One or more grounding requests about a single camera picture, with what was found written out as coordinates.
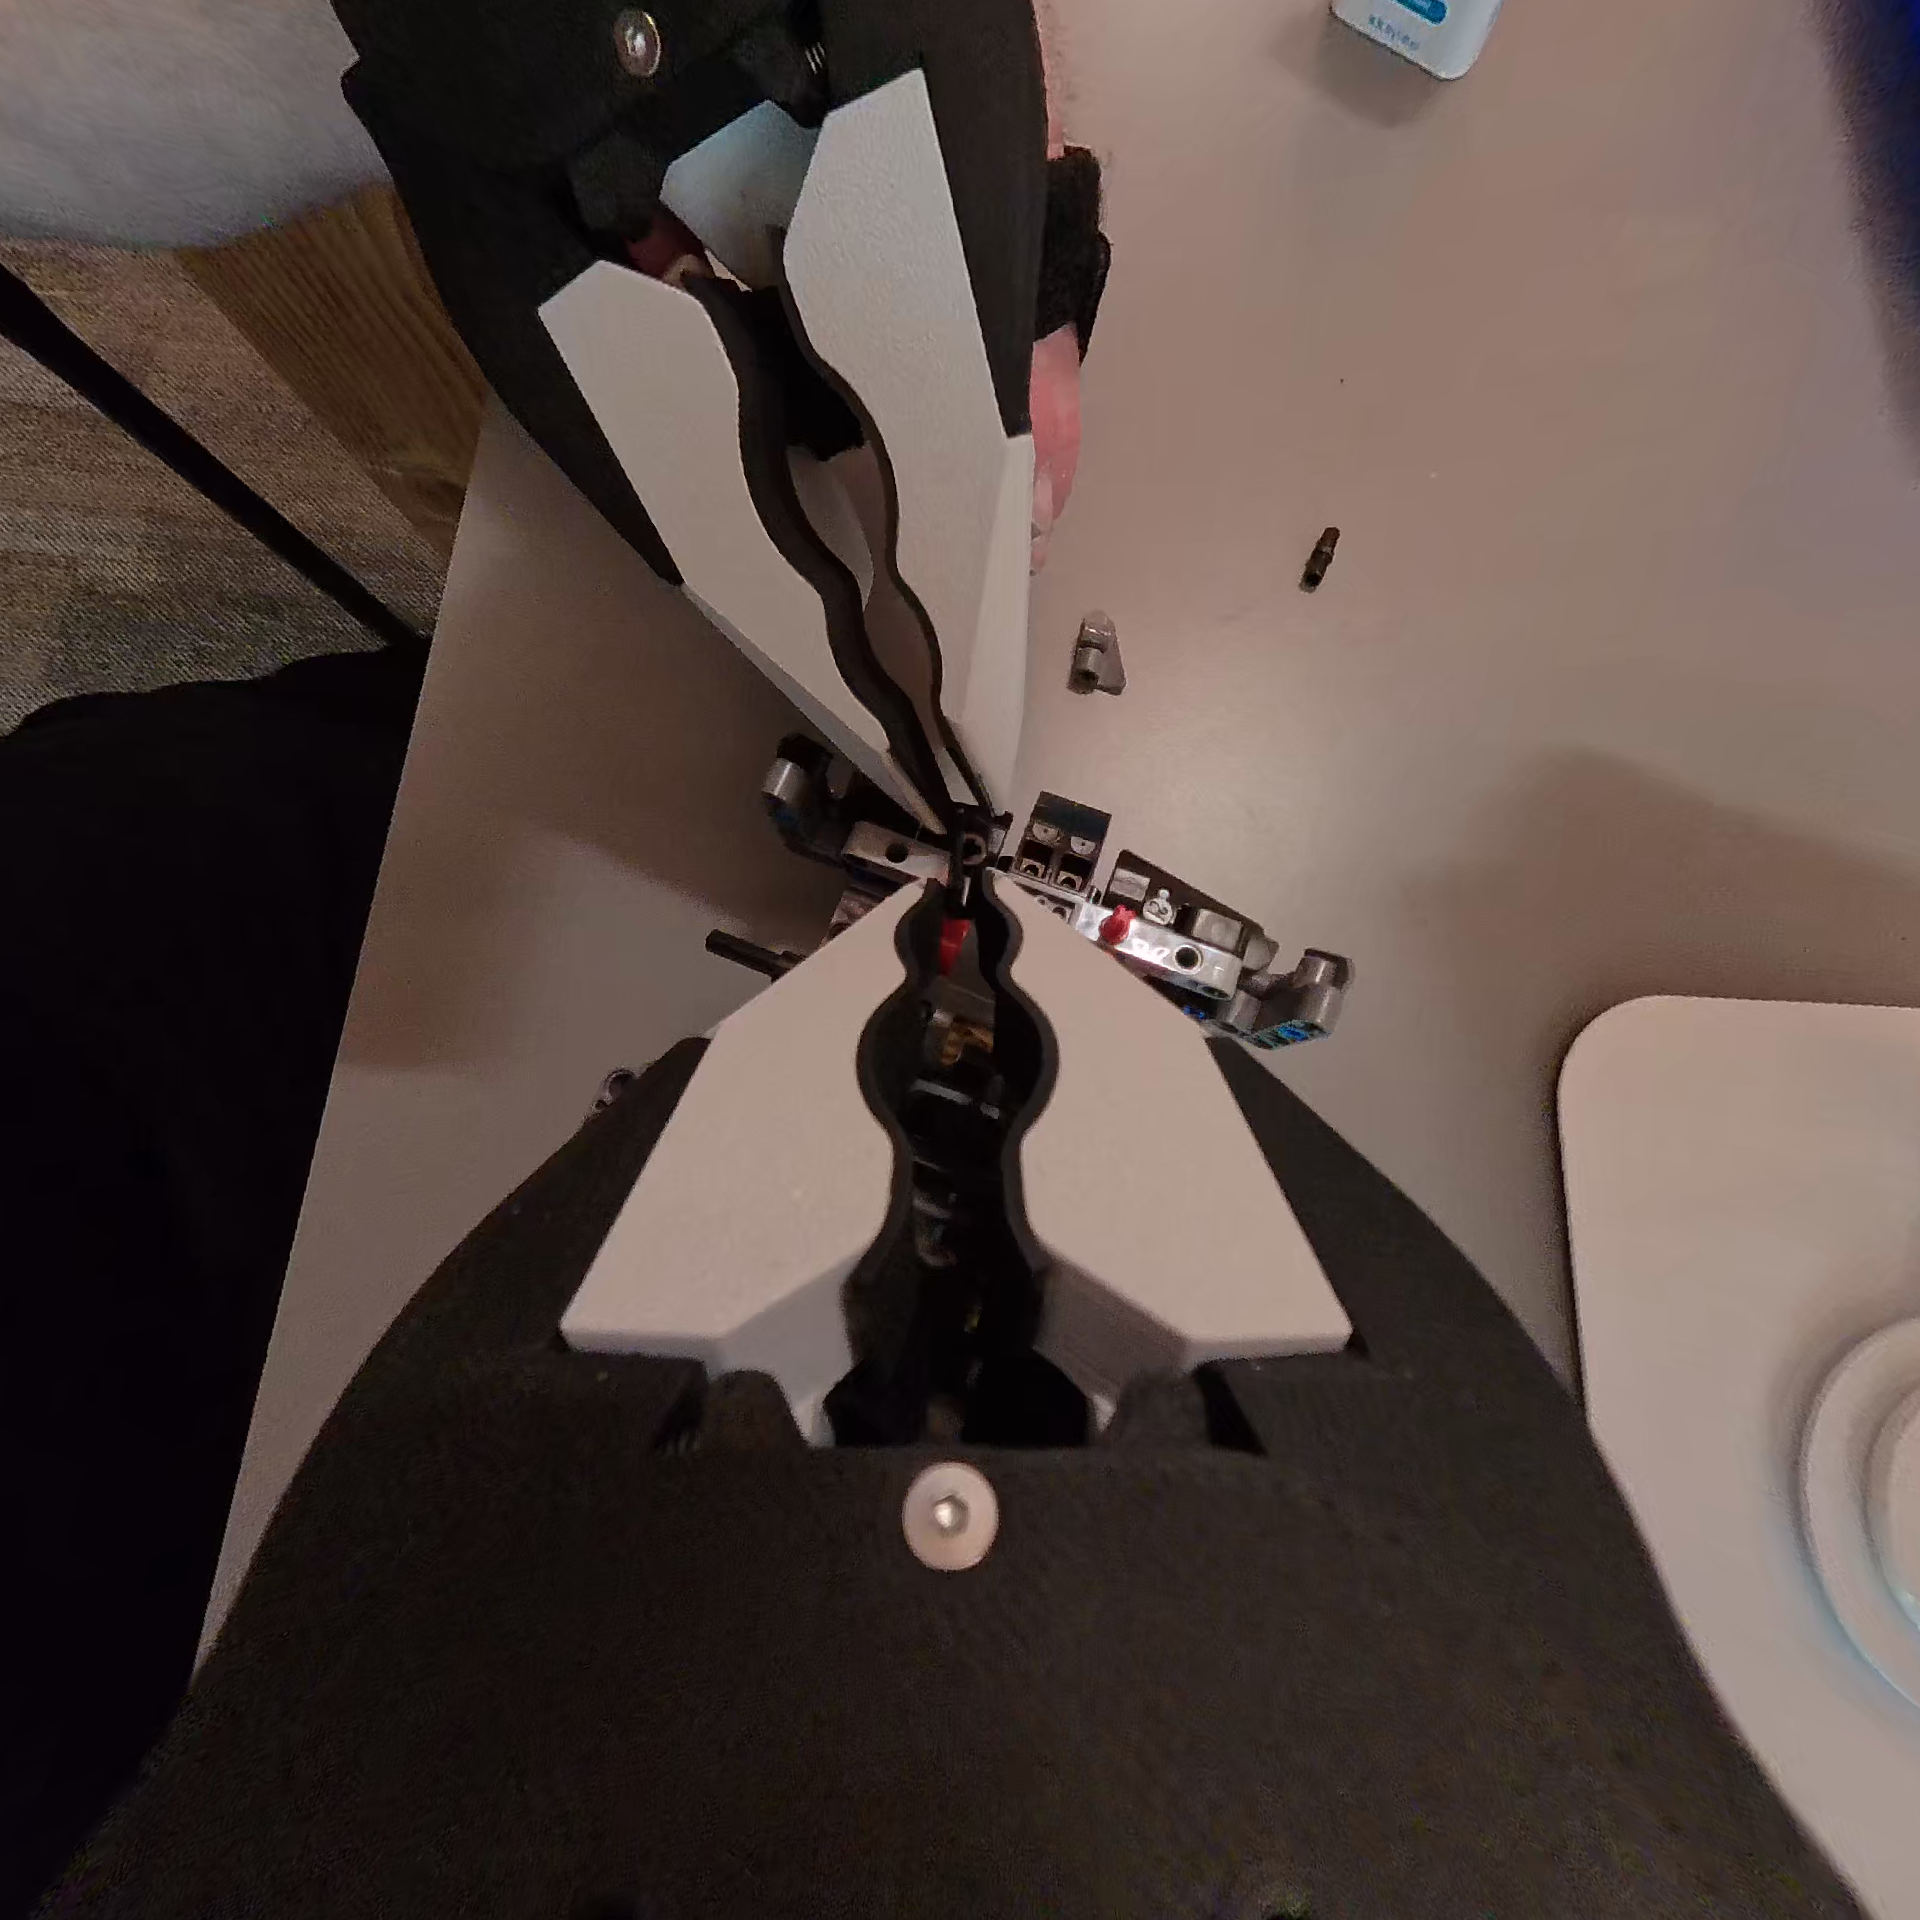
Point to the person's left hand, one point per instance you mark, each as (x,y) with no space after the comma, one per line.
(1055,435)

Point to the wooden pillar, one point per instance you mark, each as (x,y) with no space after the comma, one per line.
(331,331)

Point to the white book stand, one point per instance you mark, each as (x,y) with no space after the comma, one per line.
(1695,1200)

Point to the grey curved lego piece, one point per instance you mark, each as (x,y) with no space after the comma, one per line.
(1096,652)

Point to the blue white mint tin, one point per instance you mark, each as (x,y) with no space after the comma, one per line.
(1412,31)

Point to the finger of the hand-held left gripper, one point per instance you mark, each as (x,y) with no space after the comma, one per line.
(646,421)
(915,301)

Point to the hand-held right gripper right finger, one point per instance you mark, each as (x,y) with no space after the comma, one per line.
(1186,1200)

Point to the lego car model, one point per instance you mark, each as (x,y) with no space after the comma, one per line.
(1186,944)

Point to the black lego pin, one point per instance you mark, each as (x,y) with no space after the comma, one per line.
(1319,558)

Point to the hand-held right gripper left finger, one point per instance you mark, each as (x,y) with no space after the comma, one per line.
(720,1200)

